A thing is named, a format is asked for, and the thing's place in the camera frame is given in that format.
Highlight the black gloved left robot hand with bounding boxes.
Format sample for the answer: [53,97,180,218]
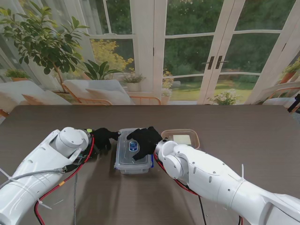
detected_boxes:
[91,127,121,152]

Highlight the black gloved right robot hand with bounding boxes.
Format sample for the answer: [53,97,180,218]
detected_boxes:
[126,126,163,162]

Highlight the clear lid with blue sticker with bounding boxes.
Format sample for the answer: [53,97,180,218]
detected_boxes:
[116,128,152,166]

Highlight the black plastic food tray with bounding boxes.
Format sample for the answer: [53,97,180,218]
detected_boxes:
[75,150,94,166]

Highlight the clear container with blue clips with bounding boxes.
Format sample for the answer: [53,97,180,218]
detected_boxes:
[114,128,154,174]

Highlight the brown kraft paper bowl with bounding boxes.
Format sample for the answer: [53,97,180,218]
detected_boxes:
[160,128,201,150]

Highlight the black tripod stand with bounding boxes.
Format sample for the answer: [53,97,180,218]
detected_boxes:
[287,93,300,113]

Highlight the grey cable with black plug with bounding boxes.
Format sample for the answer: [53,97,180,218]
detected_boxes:
[0,166,78,225]

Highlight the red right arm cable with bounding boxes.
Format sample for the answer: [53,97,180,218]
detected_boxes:
[154,154,243,225]

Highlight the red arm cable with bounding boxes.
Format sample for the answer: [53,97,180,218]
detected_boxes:
[34,137,96,225]
[154,154,243,225]

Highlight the red left arm cable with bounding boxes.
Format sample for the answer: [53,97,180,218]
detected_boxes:
[34,137,96,225]

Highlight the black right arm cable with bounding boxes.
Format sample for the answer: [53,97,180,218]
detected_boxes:
[198,195,208,225]

